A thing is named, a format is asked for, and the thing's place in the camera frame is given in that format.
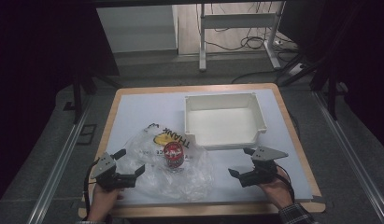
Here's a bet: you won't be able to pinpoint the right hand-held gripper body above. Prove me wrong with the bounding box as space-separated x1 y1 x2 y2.
239 146 290 189

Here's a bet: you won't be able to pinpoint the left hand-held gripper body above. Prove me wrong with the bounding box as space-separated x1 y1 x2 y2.
91 151 138 192

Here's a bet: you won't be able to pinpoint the white plastic bin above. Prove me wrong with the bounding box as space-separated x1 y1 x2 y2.
183 91 269 151

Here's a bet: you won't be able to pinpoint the red can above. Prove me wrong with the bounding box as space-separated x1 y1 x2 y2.
163 141 185 171

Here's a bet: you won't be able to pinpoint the clear plastic bag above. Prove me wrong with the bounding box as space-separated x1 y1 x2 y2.
116 122 216 202

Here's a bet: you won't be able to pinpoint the person's right hand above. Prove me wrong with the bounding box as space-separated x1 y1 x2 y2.
258 169 294 210

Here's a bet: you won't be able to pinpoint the person's left hand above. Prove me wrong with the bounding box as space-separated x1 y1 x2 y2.
87 183 125 222

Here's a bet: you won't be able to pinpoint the white table mat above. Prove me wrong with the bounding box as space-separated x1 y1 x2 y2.
105 89 315 207

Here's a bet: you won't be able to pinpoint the black metal stand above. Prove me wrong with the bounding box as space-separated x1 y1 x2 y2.
62 72 124 125
278 50 341 121

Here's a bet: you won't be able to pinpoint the white power strip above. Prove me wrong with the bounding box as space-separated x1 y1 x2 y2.
287 63 306 77

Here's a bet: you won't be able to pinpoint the white cabinet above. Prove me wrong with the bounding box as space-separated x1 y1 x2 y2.
95 4 180 54

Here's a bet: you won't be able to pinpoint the left hand-held gripper cable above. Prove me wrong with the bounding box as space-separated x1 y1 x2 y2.
83 158 101 220

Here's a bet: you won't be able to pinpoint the hand-held gripper cable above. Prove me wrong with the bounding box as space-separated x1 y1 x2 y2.
83 158 101 220
275 163 296 203

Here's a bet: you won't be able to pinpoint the right hand-held gripper cable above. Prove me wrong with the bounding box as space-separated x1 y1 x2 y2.
275 163 296 203

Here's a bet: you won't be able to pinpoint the black floor bracket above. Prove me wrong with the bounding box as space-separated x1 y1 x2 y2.
76 123 98 146

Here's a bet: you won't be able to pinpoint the aluminium floor rail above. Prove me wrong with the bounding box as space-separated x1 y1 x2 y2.
313 91 384 224
25 95 94 224

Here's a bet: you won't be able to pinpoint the black floor cables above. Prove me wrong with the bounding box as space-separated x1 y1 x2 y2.
195 2 306 85

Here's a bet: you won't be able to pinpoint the white metal desk frame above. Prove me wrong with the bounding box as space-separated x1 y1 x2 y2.
197 1 288 73

